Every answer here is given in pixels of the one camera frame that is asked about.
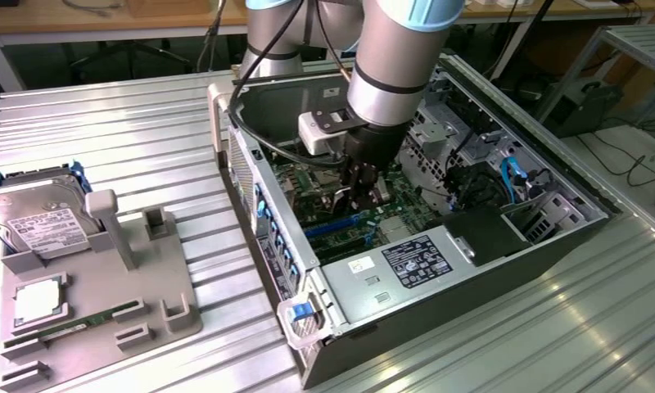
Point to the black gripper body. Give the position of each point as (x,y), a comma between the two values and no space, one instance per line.
(374,143)

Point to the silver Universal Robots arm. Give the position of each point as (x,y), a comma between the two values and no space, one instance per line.
(387,61)

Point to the green motherboard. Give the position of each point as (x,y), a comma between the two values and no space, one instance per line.
(405,213)

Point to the blue expansion slot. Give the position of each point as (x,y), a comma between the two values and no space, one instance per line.
(330,227)

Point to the silver power supply unit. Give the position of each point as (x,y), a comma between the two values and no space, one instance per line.
(371,286)

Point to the black open PC case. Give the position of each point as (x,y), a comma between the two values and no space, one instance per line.
(416,286)

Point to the metal disk bay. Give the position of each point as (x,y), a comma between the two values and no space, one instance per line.
(546,217)

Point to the black box device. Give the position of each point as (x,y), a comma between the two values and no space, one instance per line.
(593,106)

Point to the black chair base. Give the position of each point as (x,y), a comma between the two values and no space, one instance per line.
(126,55)

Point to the grey parts rack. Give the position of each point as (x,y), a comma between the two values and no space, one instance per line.
(98,294)

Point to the wooden desk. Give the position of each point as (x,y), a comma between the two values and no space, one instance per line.
(115,16)

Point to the green RAM stick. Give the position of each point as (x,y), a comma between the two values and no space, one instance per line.
(87,321)

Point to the silver hard disk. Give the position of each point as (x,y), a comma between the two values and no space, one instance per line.
(38,221)

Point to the silver CPU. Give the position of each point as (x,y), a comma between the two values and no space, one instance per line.
(39,304)

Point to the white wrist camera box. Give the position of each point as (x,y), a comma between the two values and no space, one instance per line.
(317,135)

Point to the aluminium frame rack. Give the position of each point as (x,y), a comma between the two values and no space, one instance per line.
(622,49)

